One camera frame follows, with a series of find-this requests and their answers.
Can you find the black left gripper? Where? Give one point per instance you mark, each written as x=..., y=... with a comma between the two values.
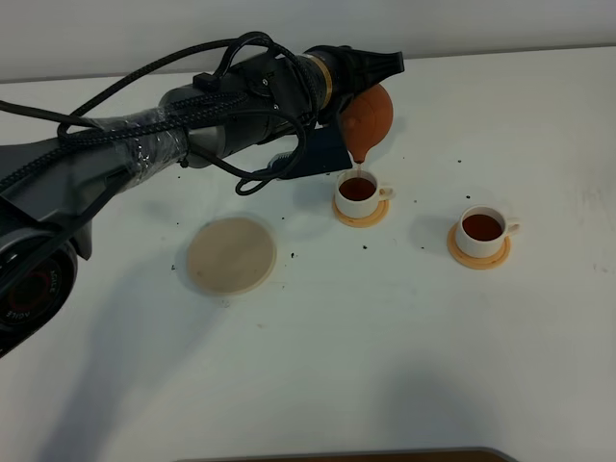
x=341, y=73

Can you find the orange coaster under near cup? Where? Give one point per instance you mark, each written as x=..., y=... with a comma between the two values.
x=361, y=219

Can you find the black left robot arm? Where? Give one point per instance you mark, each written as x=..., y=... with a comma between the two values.
x=264, y=114

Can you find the round beige teapot tray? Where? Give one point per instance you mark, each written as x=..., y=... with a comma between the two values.
x=231, y=256

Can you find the white teacup near teapot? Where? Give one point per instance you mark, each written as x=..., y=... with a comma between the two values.
x=358, y=193

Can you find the white teacup far right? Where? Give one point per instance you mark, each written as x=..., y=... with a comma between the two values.
x=481, y=231

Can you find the orange coaster under right cup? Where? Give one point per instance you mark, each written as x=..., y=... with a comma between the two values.
x=487, y=263

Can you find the brown clay teapot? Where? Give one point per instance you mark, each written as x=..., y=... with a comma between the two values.
x=366, y=122

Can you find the orange coaster under cup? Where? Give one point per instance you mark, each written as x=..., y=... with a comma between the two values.
x=487, y=263
x=361, y=219

